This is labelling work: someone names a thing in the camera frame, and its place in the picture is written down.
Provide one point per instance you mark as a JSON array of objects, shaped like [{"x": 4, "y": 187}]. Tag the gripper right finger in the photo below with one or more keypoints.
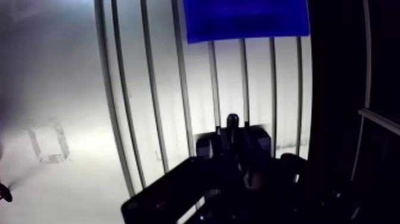
[{"x": 268, "y": 175}]

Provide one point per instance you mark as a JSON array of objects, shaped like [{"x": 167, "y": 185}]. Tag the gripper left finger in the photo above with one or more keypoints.
[{"x": 187, "y": 187}]

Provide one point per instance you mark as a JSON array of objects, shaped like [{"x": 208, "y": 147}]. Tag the blue bin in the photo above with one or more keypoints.
[{"x": 245, "y": 18}]

